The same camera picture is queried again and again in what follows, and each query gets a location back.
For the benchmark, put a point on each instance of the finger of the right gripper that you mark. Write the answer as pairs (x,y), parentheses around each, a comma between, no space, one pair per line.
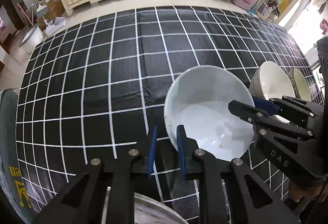
(290,108)
(245,112)

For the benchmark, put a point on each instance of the white dustpan set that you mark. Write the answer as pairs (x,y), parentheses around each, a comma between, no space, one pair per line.
(53,25)

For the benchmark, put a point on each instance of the white mop bucket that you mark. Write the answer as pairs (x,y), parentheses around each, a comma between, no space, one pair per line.
(31,39)

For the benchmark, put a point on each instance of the white bowl red pattern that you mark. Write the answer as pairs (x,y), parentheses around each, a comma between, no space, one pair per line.
(198,99)

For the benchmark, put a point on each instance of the green patterned bowl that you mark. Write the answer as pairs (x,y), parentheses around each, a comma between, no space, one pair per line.
(299,84)

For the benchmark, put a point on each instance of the cream white bowl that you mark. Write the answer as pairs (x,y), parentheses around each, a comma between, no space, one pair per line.
(270,82)

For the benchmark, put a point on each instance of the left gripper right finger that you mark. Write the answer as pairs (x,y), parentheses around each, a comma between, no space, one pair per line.
(186,147)

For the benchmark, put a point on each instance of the black white checked tablecloth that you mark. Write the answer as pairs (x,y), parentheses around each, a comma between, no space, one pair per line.
(94,89)

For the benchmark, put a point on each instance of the plain white plate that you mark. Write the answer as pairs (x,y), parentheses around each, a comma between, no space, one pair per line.
(148,210)

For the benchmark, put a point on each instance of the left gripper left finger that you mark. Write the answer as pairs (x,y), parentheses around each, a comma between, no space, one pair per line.
(151,149)

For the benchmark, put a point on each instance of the person right hand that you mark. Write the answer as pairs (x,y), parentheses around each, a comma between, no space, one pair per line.
(319,192)

